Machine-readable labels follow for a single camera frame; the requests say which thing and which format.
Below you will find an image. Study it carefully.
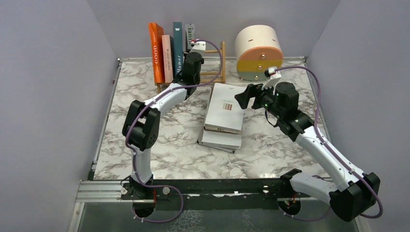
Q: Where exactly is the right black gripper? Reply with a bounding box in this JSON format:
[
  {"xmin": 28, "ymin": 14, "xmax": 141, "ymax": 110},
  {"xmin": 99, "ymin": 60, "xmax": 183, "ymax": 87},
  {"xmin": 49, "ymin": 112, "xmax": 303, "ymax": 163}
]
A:
[{"xmin": 234, "ymin": 80, "xmax": 283, "ymax": 119}]

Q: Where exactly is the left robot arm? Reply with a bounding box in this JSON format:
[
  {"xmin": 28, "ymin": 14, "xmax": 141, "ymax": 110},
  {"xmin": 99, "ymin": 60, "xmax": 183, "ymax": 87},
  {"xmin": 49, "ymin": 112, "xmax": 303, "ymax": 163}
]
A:
[{"xmin": 122, "ymin": 52, "xmax": 204, "ymax": 199}]

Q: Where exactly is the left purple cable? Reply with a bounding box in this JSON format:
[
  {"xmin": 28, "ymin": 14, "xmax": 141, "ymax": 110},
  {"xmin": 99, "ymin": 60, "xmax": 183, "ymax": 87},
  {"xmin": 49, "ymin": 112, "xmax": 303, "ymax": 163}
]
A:
[{"xmin": 125, "ymin": 39, "xmax": 224, "ymax": 193}]

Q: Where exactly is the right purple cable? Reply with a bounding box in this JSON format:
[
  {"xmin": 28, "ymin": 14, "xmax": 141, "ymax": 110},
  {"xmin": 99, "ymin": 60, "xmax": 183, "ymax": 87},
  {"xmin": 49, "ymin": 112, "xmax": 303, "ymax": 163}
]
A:
[{"xmin": 275, "ymin": 65, "xmax": 384, "ymax": 219}]

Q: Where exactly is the bottom grey white book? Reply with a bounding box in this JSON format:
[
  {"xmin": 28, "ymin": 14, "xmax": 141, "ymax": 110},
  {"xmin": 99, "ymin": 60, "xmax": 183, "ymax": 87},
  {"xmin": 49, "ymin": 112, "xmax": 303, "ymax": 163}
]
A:
[{"xmin": 197, "ymin": 128, "xmax": 242, "ymax": 153}]

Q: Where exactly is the grey book with plant cover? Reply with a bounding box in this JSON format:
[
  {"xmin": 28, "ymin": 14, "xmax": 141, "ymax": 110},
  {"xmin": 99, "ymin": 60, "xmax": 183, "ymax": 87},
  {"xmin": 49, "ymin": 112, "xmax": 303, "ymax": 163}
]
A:
[{"xmin": 185, "ymin": 24, "xmax": 195, "ymax": 53}]

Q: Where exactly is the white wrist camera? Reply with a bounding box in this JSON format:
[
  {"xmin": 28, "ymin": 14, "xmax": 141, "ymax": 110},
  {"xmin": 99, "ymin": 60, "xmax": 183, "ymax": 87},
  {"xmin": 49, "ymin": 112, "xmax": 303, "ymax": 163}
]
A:
[
  {"xmin": 189, "ymin": 40, "xmax": 206, "ymax": 57},
  {"xmin": 262, "ymin": 66, "xmax": 281, "ymax": 90}
]

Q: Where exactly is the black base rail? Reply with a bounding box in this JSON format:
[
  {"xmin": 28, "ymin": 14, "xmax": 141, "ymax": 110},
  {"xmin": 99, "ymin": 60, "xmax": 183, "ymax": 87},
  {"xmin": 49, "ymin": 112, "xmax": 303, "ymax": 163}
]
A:
[{"xmin": 120, "ymin": 178, "xmax": 308, "ymax": 211}]

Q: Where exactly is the white rose Designer Fate book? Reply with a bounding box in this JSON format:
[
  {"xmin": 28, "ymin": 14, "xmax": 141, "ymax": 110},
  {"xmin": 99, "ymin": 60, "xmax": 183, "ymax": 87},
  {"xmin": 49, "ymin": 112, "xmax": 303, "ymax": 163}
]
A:
[{"xmin": 161, "ymin": 35, "xmax": 174, "ymax": 83}]

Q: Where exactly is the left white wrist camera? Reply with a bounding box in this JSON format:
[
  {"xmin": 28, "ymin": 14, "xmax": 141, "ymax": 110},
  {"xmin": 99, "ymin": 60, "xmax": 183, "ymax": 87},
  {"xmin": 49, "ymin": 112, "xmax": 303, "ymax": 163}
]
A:
[{"xmin": 189, "ymin": 40, "xmax": 206, "ymax": 57}]

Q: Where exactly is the white book with brown stripes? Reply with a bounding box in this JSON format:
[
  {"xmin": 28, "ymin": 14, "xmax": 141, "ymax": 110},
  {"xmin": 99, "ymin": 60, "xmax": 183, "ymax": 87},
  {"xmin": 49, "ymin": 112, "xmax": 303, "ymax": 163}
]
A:
[{"xmin": 204, "ymin": 83, "xmax": 245, "ymax": 134}]

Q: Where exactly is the round cream drawer cabinet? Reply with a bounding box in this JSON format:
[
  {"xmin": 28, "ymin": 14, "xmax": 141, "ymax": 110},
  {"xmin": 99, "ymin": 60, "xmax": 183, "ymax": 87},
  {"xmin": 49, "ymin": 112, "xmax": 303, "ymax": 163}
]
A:
[{"xmin": 234, "ymin": 25, "xmax": 284, "ymax": 81}]

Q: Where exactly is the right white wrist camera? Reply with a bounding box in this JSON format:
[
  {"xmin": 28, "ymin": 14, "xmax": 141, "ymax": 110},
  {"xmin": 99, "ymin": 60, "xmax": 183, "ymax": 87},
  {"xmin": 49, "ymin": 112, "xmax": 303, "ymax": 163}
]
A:
[{"xmin": 262, "ymin": 66, "xmax": 281, "ymax": 90}]

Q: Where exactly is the orange Fashion Show book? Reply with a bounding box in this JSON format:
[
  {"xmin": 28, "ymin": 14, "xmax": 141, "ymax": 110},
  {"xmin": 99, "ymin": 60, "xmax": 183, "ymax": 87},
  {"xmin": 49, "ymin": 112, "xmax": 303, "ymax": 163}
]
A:
[{"xmin": 148, "ymin": 22, "xmax": 165, "ymax": 84}]

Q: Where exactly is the teal Humor book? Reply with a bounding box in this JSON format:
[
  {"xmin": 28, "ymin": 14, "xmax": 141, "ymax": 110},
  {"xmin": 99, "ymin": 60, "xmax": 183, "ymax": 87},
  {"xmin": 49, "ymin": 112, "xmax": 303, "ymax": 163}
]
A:
[{"xmin": 173, "ymin": 22, "xmax": 184, "ymax": 77}]

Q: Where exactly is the wooden book rack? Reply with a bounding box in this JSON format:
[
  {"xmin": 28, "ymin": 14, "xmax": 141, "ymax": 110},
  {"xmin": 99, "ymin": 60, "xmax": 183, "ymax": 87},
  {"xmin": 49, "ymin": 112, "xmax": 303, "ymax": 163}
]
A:
[{"xmin": 155, "ymin": 41, "xmax": 226, "ymax": 93}]

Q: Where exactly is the purple cable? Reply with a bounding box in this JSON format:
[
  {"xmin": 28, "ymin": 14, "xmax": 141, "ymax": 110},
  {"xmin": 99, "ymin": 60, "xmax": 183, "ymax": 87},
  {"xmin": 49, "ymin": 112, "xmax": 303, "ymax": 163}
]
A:
[
  {"xmin": 275, "ymin": 65, "xmax": 384, "ymax": 219},
  {"xmin": 125, "ymin": 39, "xmax": 224, "ymax": 193}
]

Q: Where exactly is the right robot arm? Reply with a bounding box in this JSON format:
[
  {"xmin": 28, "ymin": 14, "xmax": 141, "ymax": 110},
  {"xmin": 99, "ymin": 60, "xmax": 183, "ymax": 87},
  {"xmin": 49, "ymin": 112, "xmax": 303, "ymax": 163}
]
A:
[{"xmin": 234, "ymin": 82, "xmax": 381, "ymax": 222}]

